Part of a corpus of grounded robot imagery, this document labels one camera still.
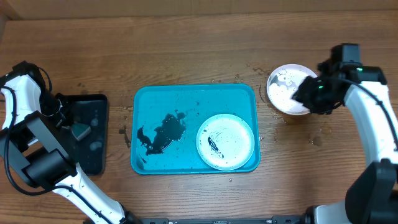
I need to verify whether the dark green sponge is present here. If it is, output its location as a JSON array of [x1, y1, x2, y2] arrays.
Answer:
[[71, 123, 91, 141]]

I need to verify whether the white plate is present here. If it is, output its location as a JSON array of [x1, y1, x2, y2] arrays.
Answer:
[[266, 64, 317, 116]]

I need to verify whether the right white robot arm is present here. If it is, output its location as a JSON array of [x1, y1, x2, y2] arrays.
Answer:
[[292, 44, 397, 223]]

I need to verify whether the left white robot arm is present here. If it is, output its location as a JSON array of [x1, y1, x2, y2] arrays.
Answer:
[[1, 61, 139, 223]]

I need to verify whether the black water tray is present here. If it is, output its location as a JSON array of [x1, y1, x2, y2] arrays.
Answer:
[[60, 94, 109, 175]]

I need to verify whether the blue plastic tray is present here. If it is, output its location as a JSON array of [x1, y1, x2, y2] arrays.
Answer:
[[131, 84, 261, 175]]

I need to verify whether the brown cardboard backdrop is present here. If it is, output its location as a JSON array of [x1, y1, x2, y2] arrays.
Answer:
[[1, 0, 397, 20]]

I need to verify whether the light blue plate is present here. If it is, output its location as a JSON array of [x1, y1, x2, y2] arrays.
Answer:
[[196, 114, 255, 171]]

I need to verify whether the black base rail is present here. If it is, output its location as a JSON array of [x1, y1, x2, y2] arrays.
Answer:
[[122, 215, 313, 224]]

